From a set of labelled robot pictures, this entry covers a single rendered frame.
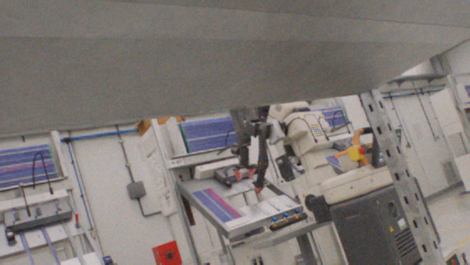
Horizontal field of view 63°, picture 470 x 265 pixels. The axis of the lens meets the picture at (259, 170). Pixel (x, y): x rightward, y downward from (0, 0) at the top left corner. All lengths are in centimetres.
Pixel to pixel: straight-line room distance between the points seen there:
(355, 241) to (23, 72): 170
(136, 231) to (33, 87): 401
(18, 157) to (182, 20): 248
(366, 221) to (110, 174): 317
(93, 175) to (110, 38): 407
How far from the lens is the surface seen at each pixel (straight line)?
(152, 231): 443
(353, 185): 184
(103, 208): 434
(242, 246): 295
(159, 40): 37
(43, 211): 262
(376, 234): 185
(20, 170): 276
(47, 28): 33
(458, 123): 692
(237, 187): 304
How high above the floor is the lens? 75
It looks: 7 degrees up
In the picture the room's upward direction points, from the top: 19 degrees counter-clockwise
